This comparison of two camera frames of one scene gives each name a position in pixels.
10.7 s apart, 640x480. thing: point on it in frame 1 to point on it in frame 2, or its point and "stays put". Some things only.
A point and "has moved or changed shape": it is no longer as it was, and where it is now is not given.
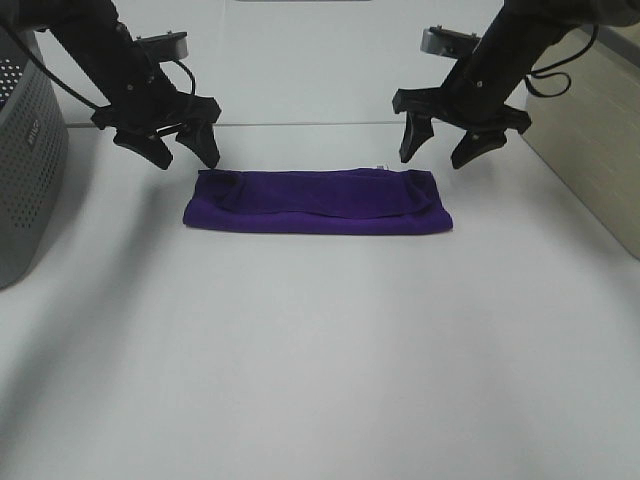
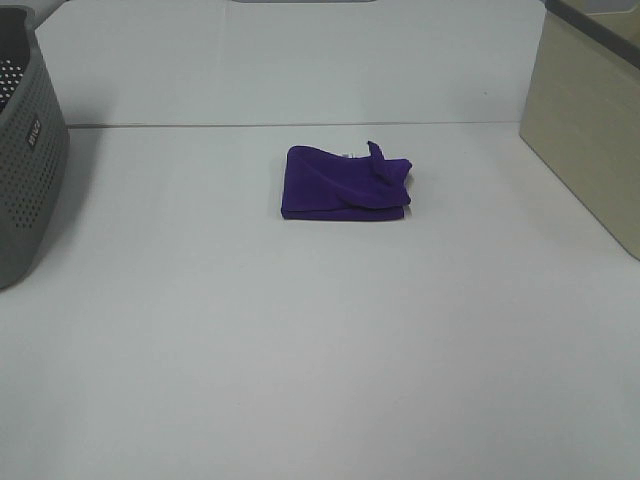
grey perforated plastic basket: x=34 y=155 stays put
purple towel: x=339 y=200 has moved or changed shape
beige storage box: x=583 y=121 stays put
